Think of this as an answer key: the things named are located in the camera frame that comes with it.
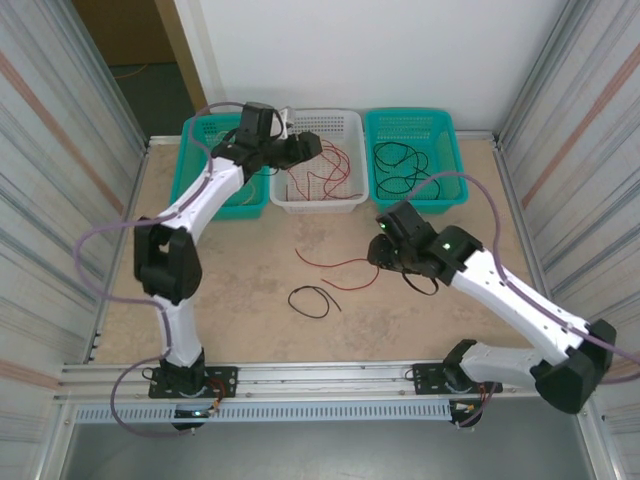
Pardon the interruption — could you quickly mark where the right base wiring bundle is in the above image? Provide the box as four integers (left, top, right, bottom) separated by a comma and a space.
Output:
451, 382, 501, 430

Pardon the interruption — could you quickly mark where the yellow cable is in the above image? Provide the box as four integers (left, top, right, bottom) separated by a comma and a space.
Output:
232, 174, 265, 207

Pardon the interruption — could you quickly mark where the white plastic basket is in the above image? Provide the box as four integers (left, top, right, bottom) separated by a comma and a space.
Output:
269, 107, 371, 215

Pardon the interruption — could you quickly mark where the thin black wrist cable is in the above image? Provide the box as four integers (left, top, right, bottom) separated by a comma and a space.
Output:
402, 269, 441, 297
218, 127, 280, 177

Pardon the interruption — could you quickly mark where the orange floor cable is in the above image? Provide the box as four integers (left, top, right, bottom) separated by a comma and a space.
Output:
110, 63, 147, 81

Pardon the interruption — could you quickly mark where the left base wiring bundle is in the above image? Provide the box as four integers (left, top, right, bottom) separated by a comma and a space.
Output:
202, 378, 229, 416

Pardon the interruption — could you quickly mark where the base wiring bundle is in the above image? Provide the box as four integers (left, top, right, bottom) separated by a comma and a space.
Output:
202, 378, 229, 416
451, 382, 501, 430

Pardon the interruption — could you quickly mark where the teal plastic basket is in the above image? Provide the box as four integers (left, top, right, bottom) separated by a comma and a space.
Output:
171, 113, 274, 222
362, 108, 470, 217

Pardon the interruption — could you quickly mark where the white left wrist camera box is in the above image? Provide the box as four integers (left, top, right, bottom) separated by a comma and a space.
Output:
274, 106, 297, 139

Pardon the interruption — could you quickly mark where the grey slotted cable duct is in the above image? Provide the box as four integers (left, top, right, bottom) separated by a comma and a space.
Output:
74, 401, 454, 425

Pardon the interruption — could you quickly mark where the thin black left wrist cable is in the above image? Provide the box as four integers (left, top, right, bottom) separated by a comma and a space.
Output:
218, 127, 280, 177

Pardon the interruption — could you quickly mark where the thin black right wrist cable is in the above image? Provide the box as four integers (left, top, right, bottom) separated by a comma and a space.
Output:
402, 269, 441, 297

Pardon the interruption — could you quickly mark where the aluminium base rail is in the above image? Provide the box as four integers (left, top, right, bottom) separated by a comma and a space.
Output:
59, 360, 506, 402

